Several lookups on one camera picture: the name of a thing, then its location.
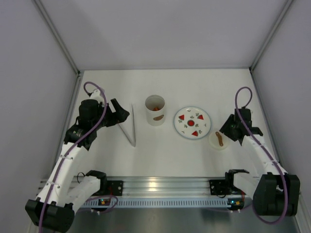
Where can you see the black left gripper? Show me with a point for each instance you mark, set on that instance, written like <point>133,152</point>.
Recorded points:
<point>112,114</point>

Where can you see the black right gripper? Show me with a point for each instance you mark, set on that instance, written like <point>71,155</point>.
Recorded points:
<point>228,127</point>

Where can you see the white round container lid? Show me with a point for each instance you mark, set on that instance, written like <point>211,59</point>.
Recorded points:
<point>218,140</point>

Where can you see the metal tongs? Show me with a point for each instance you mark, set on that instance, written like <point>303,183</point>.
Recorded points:
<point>128,127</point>

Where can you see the white cylindrical lunch container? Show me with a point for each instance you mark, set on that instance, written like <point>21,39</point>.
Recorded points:
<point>155,118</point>

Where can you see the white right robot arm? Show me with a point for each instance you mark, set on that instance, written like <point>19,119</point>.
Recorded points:
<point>273,190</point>

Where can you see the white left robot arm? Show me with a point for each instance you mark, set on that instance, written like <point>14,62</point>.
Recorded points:
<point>56,204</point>

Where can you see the white patterned plate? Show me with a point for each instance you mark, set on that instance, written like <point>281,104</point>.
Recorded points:
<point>192,123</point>

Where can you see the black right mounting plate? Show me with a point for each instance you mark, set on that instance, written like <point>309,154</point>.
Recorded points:
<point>220,188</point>

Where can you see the black mounting plate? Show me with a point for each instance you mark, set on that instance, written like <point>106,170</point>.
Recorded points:
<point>110,188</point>
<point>220,188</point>

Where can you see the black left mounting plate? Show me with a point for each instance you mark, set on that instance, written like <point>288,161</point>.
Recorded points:
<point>110,188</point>

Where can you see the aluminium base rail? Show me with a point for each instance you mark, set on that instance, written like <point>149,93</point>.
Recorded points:
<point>165,187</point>

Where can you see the slotted cable duct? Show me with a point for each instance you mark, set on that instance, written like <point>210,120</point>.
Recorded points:
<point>164,203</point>

